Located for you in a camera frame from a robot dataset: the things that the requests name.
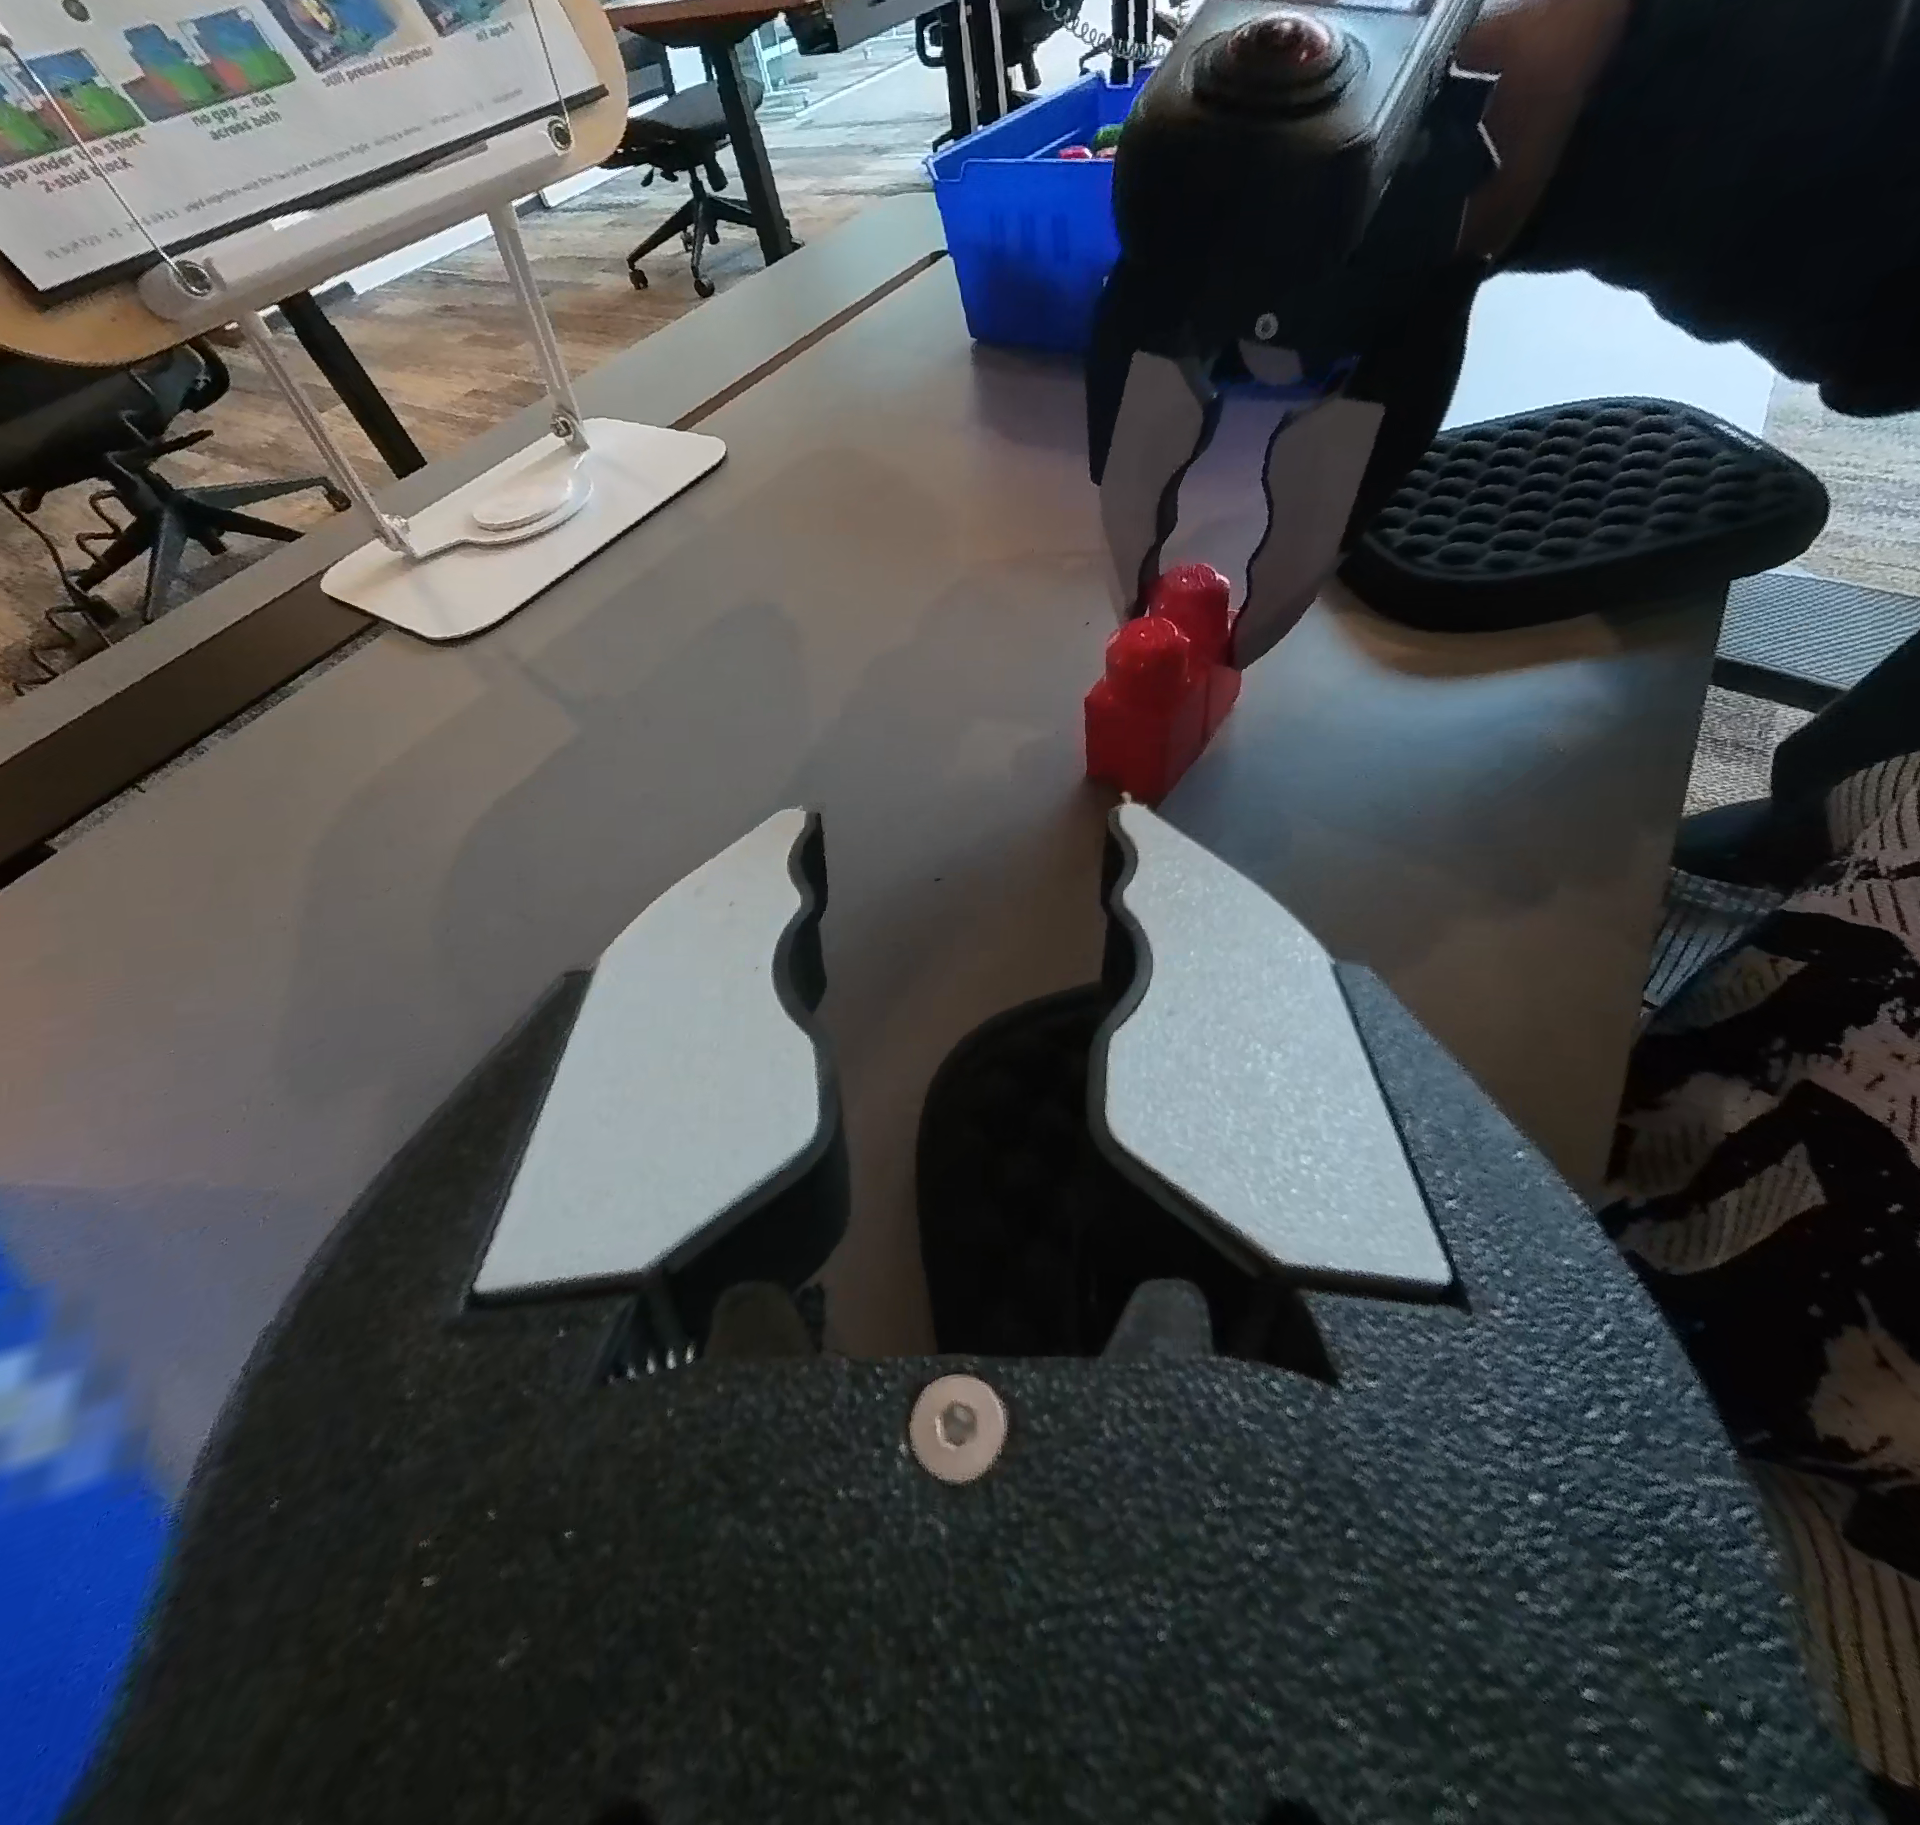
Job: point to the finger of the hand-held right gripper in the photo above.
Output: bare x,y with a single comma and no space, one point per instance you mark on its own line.
1321,492
1155,446

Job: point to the white tabletop display stand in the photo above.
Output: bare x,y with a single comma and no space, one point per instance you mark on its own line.
526,536

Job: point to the blue plastic bin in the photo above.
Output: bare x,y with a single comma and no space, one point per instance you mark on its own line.
1021,251
75,1631

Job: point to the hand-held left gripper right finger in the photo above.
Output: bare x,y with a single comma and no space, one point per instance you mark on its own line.
1261,1107

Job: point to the black-and-white patterned garment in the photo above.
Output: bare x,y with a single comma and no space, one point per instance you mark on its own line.
1801,1107

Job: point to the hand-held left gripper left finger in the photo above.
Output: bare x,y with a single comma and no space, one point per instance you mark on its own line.
675,1091

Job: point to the black honeycomb pad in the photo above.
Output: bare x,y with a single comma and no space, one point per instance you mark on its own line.
1591,506

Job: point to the person's right forearm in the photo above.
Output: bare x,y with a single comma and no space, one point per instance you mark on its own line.
1725,131

